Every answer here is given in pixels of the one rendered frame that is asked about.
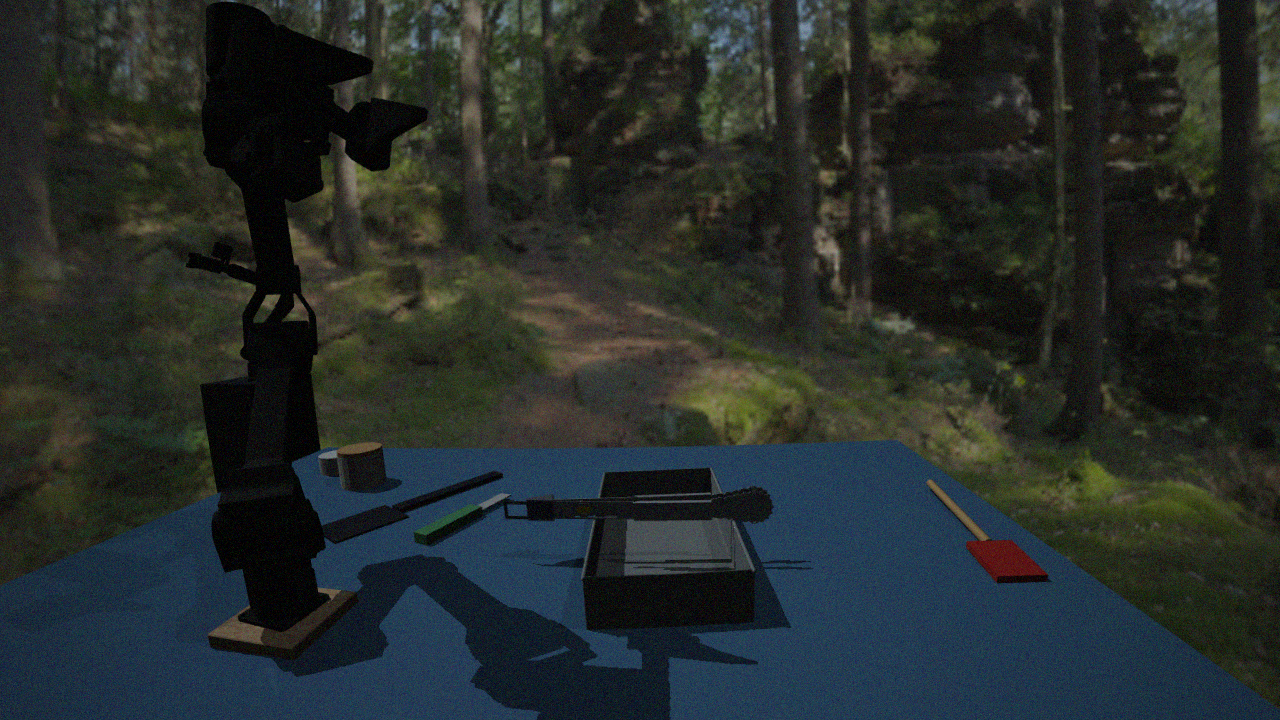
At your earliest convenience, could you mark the red spatula with wooden handle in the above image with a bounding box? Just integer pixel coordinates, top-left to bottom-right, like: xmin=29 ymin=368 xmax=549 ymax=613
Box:
xmin=925 ymin=479 xmax=1050 ymax=583

